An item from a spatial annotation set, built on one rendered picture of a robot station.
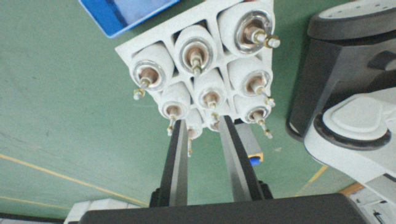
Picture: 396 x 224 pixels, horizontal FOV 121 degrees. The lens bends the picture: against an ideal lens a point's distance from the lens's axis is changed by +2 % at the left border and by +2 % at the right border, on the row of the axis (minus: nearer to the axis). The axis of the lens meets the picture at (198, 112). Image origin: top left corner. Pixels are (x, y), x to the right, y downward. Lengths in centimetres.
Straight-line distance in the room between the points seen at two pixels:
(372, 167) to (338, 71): 28
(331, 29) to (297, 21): 14
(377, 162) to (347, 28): 34
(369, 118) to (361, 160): 11
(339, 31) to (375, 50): 10
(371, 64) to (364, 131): 20
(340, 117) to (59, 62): 101
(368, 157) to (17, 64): 123
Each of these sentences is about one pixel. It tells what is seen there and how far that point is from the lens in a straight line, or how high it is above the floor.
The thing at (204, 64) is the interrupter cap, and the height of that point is 25.
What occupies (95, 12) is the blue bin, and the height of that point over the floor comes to 10.
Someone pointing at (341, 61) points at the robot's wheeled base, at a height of 18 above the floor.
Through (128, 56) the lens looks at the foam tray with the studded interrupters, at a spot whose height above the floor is 18.
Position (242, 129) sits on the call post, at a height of 19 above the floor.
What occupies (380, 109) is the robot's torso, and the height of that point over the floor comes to 31.
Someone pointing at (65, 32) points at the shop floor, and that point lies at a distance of 70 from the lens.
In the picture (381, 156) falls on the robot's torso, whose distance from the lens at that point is 52.
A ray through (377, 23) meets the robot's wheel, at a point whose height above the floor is 19.
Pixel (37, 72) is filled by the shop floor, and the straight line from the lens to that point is 89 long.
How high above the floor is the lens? 52
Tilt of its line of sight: 48 degrees down
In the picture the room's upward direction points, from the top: 176 degrees clockwise
